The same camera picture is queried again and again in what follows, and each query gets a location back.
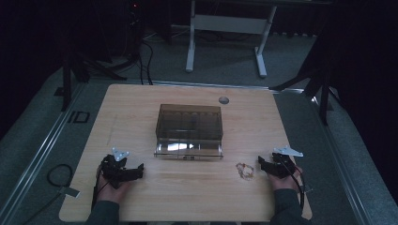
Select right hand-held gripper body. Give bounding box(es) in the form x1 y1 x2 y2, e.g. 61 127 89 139
266 145 304 180

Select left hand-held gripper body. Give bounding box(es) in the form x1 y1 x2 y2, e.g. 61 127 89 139
99 146 136 190

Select small clear plastic piece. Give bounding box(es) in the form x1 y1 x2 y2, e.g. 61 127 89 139
235 161 256 182

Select transparent brown drawer box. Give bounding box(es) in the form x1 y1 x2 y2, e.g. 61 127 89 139
153 103 224 161

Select person's right hand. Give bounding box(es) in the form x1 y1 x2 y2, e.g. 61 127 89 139
268 156 304 193

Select person's left hand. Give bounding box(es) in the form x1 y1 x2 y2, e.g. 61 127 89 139
96 165 133 204

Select grey tape strip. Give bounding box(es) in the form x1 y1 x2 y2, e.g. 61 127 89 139
57 186 81 199

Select black tripod stand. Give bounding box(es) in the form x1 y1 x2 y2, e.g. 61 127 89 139
54 40 128 113
269 37 343 127

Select black device with red light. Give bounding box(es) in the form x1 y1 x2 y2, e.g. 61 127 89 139
128 0 145 57

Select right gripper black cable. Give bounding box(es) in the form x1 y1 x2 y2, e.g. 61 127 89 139
279 158 307 211

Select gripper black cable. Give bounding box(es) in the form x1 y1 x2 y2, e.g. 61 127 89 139
279 158 307 211
90 167 109 211

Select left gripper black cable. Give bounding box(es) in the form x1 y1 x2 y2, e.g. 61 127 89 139
90 167 109 211

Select black cable loop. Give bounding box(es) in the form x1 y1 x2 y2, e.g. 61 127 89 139
46 163 75 188

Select metal floor rail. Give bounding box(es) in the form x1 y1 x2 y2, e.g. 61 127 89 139
309 87 374 225
0 82 87 225

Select black hanging cables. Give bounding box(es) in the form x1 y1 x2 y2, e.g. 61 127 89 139
136 18 155 86

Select white desk frame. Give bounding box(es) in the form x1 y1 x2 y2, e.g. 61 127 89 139
185 0 278 79

